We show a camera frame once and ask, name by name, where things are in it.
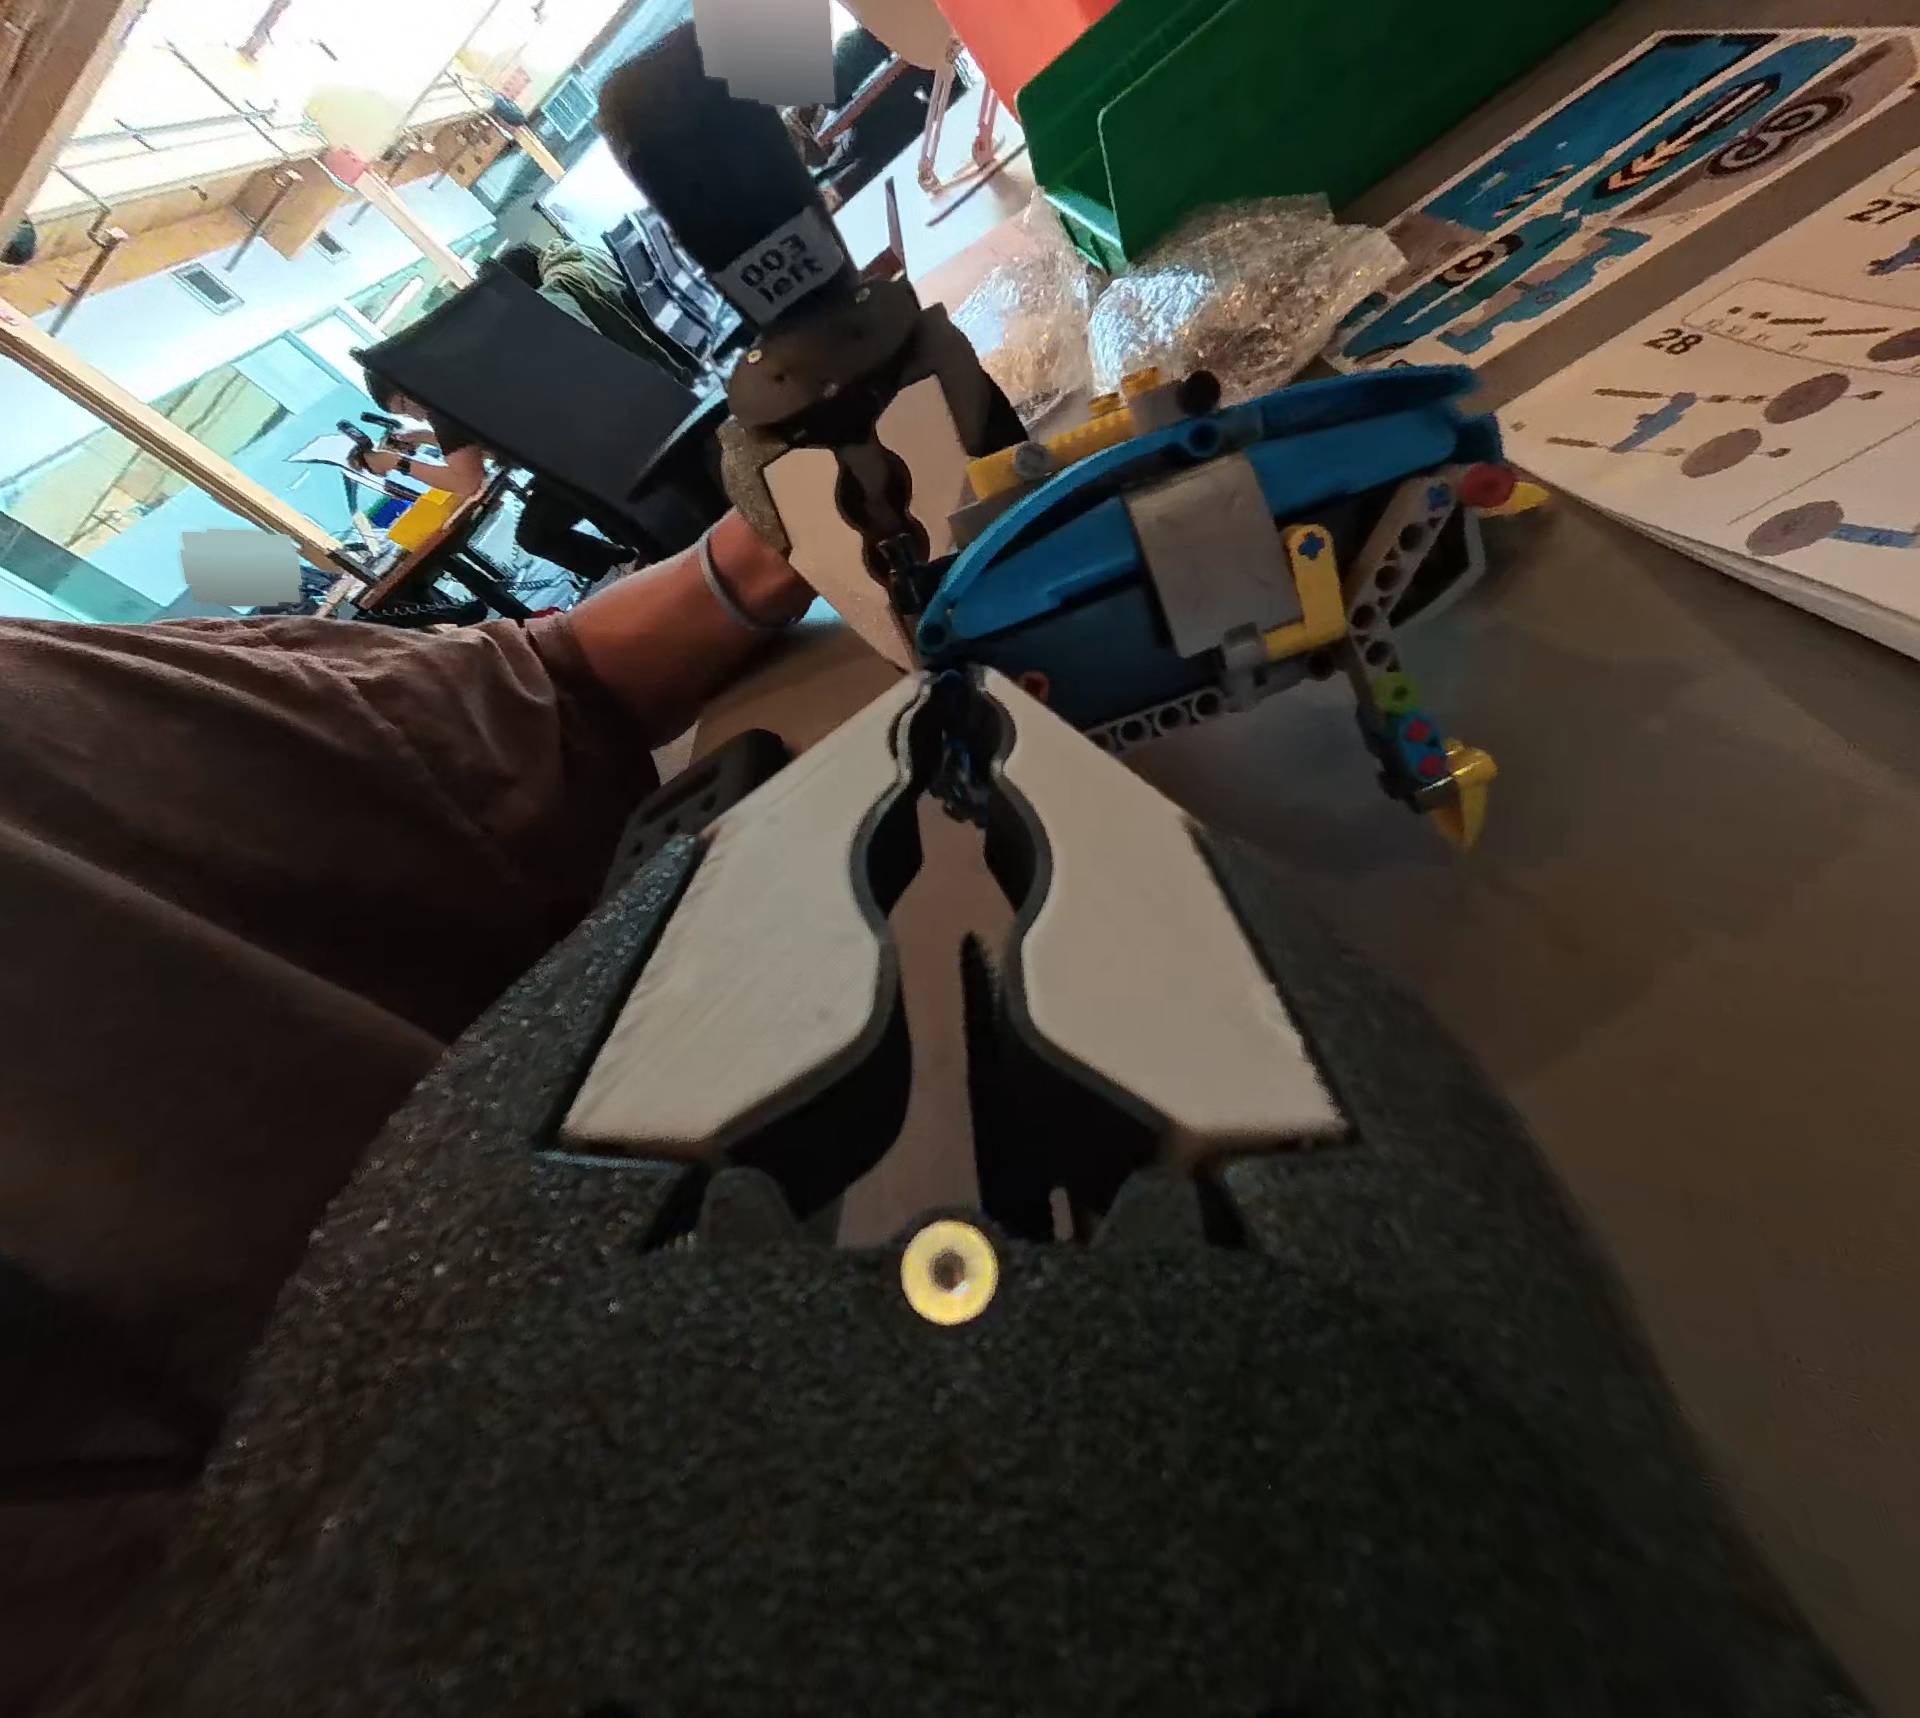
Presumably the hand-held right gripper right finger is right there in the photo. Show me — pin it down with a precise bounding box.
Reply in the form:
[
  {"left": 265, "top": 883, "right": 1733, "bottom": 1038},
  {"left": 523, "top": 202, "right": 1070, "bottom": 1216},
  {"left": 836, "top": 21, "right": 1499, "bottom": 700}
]
[{"left": 974, "top": 669, "right": 1351, "bottom": 1168}]

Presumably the grey wristband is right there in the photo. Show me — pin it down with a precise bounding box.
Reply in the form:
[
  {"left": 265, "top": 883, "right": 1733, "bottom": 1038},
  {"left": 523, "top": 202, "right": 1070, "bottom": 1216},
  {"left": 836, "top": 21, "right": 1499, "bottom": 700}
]
[{"left": 695, "top": 530, "right": 811, "bottom": 635}]

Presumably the person's brown shirt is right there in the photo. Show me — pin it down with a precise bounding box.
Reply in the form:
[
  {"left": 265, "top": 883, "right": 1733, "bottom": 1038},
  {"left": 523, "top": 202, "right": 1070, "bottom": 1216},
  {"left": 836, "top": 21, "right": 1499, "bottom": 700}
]
[{"left": 0, "top": 615, "right": 665, "bottom": 1718}]

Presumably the open instruction booklet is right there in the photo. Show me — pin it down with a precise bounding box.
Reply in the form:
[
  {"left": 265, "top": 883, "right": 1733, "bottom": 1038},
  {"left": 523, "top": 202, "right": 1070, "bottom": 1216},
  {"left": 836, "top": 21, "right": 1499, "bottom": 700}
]
[{"left": 1499, "top": 150, "right": 1920, "bottom": 667}]

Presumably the black office chair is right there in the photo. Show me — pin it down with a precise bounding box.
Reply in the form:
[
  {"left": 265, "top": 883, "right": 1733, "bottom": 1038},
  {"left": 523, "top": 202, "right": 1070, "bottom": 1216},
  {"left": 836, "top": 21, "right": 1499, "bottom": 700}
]
[{"left": 351, "top": 255, "right": 740, "bottom": 569}]

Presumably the blue brick-built toy model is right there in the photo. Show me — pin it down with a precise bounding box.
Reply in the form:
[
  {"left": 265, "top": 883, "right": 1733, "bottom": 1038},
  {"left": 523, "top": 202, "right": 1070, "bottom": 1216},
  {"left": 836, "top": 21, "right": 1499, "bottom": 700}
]
[{"left": 912, "top": 363, "right": 1554, "bottom": 851}]

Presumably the olive green jacket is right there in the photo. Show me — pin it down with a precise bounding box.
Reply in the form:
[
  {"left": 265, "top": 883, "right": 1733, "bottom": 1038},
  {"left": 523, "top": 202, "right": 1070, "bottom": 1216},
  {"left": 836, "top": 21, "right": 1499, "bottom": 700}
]
[{"left": 532, "top": 241, "right": 665, "bottom": 375}]

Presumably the person's left forearm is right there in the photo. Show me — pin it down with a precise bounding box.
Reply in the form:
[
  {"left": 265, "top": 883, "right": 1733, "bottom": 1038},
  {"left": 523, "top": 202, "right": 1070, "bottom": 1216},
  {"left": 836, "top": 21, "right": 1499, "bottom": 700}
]
[{"left": 565, "top": 545, "right": 751, "bottom": 748}]

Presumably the green plastic bin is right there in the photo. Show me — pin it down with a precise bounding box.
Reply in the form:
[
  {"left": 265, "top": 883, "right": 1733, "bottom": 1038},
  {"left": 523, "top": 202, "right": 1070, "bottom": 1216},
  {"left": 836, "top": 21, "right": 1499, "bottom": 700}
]
[{"left": 1015, "top": 0, "right": 1704, "bottom": 277}]

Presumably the copper chair frame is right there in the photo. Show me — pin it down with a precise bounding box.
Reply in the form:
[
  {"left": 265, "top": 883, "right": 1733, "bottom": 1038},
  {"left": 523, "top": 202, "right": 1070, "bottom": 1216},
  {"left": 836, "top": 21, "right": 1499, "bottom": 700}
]
[{"left": 912, "top": 53, "right": 1010, "bottom": 201}]

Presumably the person's left hand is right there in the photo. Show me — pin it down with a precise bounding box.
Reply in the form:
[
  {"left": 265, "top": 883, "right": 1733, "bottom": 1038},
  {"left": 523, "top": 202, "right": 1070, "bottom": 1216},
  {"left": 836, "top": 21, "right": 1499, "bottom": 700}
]
[{"left": 715, "top": 511, "right": 822, "bottom": 629}]

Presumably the small bubble wrap bag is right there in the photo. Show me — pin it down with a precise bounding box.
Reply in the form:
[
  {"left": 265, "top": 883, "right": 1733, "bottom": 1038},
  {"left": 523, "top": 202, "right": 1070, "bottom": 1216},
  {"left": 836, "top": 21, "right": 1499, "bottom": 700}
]
[{"left": 952, "top": 195, "right": 1115, "bottom": 404}]

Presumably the blue beam with grey wheel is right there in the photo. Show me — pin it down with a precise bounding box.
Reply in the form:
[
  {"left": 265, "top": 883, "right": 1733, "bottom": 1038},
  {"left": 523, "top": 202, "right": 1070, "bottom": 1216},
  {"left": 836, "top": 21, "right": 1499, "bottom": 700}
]
[{"left": 917, "top": 671, "right": 1001, "bottom": 836}]

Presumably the black perforated armrest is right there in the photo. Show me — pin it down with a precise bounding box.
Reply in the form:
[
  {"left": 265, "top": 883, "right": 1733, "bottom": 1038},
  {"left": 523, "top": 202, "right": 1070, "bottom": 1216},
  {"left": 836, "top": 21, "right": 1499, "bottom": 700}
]
[{"left": 605, "top": 728, "right": 798, "bottom": 914}]

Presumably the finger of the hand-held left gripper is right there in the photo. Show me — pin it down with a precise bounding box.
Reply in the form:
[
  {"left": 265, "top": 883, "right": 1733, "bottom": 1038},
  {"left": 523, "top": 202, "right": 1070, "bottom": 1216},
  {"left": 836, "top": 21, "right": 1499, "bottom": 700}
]
[
  {"left": 882, "top": 375, "right": 980, "bottom": 563},
  {"left": 756, "top": 442, "right": 919, "bottom": 675}
]

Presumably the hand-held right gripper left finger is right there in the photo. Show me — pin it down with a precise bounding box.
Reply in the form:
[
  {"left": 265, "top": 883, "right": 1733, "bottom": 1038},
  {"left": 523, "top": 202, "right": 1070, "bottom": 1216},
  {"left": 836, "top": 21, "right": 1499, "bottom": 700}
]
[{"left": 558, "top": 671, "right": 924, "bottom": 1168}]

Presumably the blue sticker sheet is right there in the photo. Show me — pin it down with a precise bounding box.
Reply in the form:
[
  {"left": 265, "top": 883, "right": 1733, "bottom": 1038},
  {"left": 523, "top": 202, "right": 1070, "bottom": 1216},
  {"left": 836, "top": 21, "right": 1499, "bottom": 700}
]
[{"left": 1325, "top": 23, "right": 1920, "bottom": 375}]

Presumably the large bubble wrap bag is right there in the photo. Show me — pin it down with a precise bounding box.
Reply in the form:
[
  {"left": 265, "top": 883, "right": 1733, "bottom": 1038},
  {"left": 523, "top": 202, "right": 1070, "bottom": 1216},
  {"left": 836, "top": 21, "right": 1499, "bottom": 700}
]
[{"left": 1086, "top": 193, "right": 1408, "bottom": 404}]

